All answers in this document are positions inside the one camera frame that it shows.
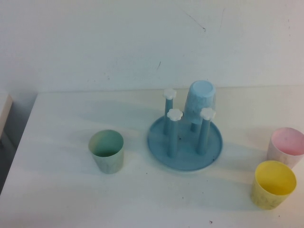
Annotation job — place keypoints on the yellow plastic cup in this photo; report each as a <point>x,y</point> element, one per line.
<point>273,190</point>

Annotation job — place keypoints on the pink plastic cup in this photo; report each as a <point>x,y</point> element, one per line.
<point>282,152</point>

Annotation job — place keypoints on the blue cup stand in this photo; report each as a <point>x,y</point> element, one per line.
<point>185,156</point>

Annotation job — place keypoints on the green plastic cup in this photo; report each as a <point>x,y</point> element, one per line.
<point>107,161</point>

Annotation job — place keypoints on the light blue plastic cup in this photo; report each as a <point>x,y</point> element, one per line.
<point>199,99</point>

